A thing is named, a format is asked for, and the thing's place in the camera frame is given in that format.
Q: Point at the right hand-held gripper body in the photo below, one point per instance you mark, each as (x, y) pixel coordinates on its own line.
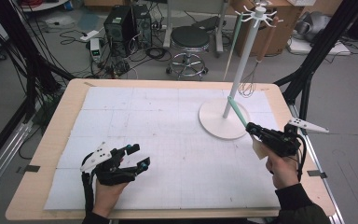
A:
(281, 143)

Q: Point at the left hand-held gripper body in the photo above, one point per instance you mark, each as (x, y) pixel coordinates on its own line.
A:
(113, 174)

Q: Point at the white hook rack stand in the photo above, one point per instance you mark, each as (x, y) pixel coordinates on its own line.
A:
(223, 121)

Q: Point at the person's left hand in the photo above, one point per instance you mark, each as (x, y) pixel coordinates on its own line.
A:
(107, 199)

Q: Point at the person's right hand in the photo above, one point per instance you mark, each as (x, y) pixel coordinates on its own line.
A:
(284, 171)

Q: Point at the black tape strip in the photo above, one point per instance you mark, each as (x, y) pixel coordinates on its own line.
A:
(316, 174)
(31, 168)

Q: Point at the white foam mat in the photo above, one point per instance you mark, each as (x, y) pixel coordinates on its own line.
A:
(93, 102)

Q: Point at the wooden table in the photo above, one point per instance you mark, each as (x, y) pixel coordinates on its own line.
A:
(60, 124)

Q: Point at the brown cardboard box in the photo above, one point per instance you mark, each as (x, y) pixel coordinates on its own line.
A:
(287, 34)

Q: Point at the white flat board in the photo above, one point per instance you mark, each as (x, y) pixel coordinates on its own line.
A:
(317, 48)

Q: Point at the white power supply unit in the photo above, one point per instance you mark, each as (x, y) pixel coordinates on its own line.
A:
(95, 49)

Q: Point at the black round stool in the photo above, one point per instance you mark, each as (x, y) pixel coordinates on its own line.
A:
(189, 36)

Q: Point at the black flat device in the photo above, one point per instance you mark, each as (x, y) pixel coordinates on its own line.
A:
(206, 23)

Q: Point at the grey bag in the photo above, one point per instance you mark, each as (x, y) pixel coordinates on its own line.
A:
(313, 26)

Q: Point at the large black computer tower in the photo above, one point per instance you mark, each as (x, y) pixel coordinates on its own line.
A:
(118, 31)

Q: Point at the white power strip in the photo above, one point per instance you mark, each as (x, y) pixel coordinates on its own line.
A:
(89, 35)

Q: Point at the slim black computer tower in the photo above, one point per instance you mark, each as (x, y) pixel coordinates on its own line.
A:
(143, 28)

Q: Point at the white round table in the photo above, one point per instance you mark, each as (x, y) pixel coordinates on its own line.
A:
(43, 6)

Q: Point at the aluminium rail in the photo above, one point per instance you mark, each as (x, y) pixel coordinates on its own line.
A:
(327, 189)
(3, 155)

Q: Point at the black metal frame stand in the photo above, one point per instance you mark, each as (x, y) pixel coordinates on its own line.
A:
(338, 34)
(18, 31)

